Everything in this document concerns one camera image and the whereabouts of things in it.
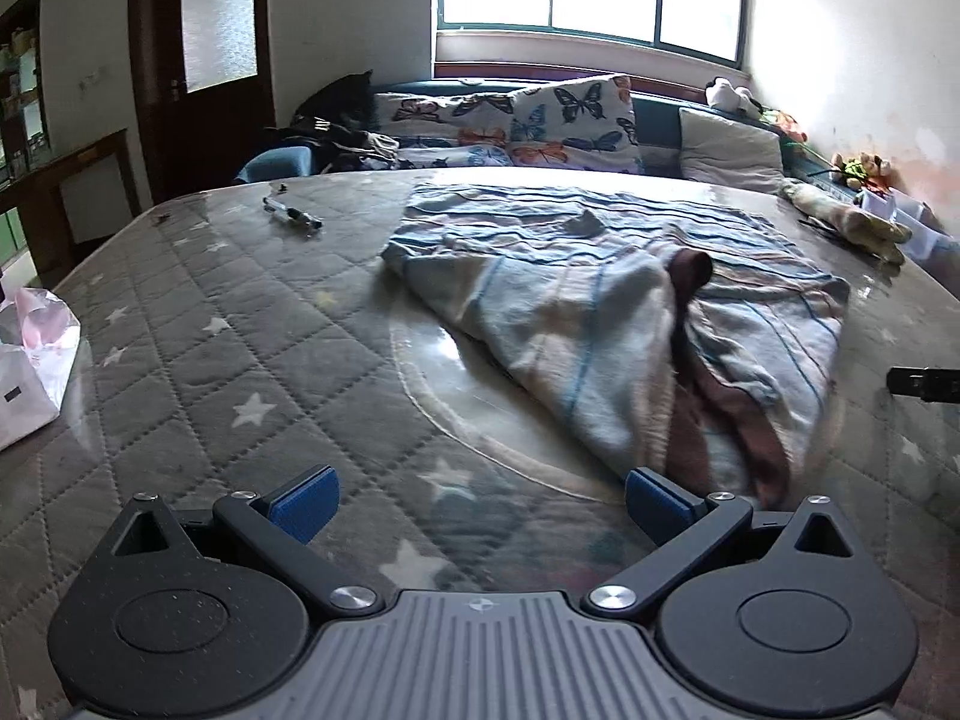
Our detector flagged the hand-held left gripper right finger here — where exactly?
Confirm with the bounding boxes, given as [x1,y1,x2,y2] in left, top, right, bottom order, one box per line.
[582,466,863,614]

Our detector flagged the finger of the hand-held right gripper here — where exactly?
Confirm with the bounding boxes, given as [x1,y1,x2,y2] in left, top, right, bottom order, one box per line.
[885,366,960,403]

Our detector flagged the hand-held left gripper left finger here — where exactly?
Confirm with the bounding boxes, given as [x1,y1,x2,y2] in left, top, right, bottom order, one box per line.
[96,463,380,616]

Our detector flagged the blue beige striped garment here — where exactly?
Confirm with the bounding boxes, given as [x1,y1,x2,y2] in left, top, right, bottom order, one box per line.
[381,181,852,508]

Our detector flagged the white storage boxes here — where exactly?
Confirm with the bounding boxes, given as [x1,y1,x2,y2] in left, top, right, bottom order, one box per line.
[855,186,958,260]

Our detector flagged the small brown plush toys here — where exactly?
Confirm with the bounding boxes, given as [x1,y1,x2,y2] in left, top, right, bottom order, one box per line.
[831,152,895,191]

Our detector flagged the orange plush toy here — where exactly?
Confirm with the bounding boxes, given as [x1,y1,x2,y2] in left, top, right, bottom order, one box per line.
[765,111,809,145]

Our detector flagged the white pillow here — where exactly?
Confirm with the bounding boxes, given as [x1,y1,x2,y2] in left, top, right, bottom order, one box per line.
[677,106,787,194]

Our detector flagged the pink white plastic bag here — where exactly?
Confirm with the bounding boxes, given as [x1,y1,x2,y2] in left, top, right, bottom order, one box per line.
[0,286,82,452]

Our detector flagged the panda plush toy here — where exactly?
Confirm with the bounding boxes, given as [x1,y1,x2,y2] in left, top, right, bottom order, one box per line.
[705,77,763,118]

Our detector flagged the black bag on sofa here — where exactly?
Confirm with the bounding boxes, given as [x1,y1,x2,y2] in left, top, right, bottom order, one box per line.
[266,120,402,170]

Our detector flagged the blue sofa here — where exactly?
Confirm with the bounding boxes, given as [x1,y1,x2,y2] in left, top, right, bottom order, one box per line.
[234,77,796,185]

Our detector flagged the butterfly print pillow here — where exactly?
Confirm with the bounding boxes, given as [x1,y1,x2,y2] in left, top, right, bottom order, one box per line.
[510,75,644,175]

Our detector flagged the butterfly print blanket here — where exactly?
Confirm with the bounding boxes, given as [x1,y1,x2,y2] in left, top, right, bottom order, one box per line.
[373,88,526,170]

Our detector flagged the wooden desk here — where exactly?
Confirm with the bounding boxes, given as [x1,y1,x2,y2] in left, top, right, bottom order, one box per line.
[0,129,145,272]

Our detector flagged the dark wooden glass door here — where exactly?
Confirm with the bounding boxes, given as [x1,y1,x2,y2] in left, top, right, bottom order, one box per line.
[127,0,277,203]

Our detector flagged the wooden shelf cabinet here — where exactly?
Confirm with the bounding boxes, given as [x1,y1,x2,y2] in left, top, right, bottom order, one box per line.
[0,0,55,190]

